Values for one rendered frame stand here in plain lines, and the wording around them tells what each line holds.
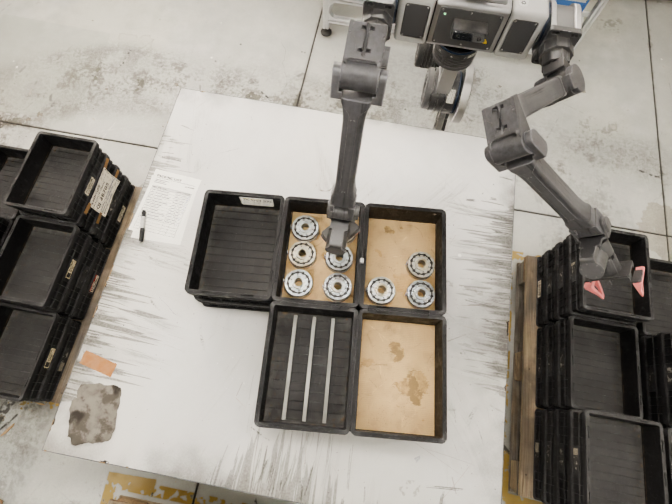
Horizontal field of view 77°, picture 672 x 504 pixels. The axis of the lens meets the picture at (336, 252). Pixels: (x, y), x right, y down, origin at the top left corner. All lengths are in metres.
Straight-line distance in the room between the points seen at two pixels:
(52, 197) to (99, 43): 1.57
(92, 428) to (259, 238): 0.89
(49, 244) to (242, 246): 1.14
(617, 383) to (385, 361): 1.19
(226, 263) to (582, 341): 1.64
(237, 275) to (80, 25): 2.69
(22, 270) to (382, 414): 1.82
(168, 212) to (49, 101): 1.78
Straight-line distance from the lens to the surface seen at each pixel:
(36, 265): 2.50
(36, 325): 2.54
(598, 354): 2.34
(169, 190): 1.99
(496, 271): 1.86
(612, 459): 2.19
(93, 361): 1.87
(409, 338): 1.57
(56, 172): 2.54
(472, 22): 1.36
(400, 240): 1.66
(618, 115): 3.58
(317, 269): 1.60
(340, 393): 1.52
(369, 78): 0.89
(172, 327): 1.78
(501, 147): 1.00
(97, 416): 1.84
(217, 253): 1.67
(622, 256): 2.41
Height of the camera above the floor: 2.35
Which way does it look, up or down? 70 degrees down
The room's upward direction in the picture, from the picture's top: 3 degrees clockwise
